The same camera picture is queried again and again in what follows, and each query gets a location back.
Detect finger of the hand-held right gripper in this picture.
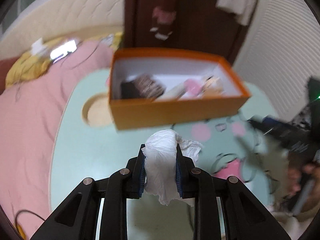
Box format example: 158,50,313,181
247,115,288,141

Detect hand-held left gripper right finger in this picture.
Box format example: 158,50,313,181
175,142,292,240

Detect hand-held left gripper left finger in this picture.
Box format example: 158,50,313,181
30,144,147,240

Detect white tissue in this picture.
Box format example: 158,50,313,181
141,129,203,206

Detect orange cardboard box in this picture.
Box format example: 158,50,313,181
108,48,251,130

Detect small cream figurine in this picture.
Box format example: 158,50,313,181
202,76,225,94

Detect pink plastic toy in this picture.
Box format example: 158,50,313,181
184,79,203,95

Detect brown playing card box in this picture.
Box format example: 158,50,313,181
132,74,167,98

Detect cartoon printed desktop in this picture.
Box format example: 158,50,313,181
50,69,295,240

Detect person's white fleece clothing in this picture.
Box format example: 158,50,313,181
269,204,309,240

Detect dark brown door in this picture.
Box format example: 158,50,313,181
124,0,252,65

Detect pink blanket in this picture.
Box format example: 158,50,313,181
0,40,115,240

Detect white towel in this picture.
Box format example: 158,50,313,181
215,0,259,26

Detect yellow printed cushion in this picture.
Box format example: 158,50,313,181
106,32,125,50

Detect smartphone with lit screen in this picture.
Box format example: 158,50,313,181
50,39,77,62

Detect yellow pillow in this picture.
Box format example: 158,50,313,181
5,36,75,88

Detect dark red pillow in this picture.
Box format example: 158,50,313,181
0,59,18,93

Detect cream tufted headboard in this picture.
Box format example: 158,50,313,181
0,0,125,44

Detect black cable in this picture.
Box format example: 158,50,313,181
14,209,47,232

